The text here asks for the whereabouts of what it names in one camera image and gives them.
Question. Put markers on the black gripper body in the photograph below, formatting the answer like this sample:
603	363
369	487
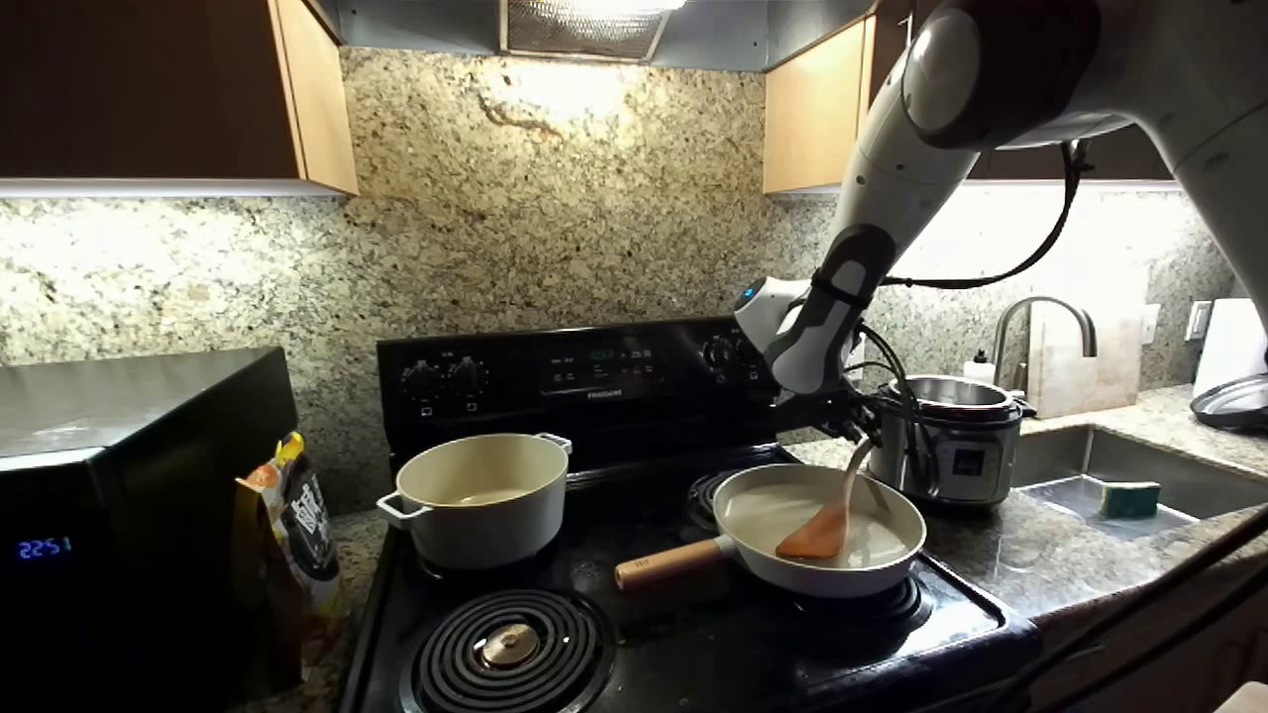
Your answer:
835	412

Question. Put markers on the wooden spatula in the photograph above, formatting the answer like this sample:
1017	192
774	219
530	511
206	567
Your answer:
825	531

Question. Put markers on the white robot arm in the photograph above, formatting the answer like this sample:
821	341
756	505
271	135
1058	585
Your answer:
896	178

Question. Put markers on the stainless pressure cooker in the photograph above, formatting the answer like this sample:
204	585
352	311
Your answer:
947	441

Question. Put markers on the white soap bottle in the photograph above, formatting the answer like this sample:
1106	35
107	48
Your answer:
980	369

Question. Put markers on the black electric stove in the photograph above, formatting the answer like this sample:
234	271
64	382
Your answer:
599	519

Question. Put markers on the steel sink basin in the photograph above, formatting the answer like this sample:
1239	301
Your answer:
1070	466

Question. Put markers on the chrome kitchen faucet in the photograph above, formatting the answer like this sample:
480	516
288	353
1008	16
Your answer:
1036	334

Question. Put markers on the green sponge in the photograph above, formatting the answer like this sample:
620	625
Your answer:
1131	502

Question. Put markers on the right upper wooden cabinet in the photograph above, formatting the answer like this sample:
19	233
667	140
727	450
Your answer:
814	102

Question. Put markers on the wooden cabinet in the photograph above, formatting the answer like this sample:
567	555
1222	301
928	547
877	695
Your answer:
171	102
814	102

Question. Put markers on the dark object on counter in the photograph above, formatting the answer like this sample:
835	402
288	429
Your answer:
1239	407

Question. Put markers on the range hood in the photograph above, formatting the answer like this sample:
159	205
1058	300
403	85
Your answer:
665	35

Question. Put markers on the snack bag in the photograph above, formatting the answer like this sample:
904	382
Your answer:
284	547

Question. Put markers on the black microwave oven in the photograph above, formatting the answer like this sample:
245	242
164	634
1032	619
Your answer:
115	527

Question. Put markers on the left upper wooden cabinet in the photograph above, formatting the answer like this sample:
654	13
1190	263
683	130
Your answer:
171	102

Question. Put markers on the cream frying pan wooden handle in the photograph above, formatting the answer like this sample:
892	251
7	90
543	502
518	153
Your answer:
756	509

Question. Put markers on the cream pot with handles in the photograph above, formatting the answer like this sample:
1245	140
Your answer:
480	502

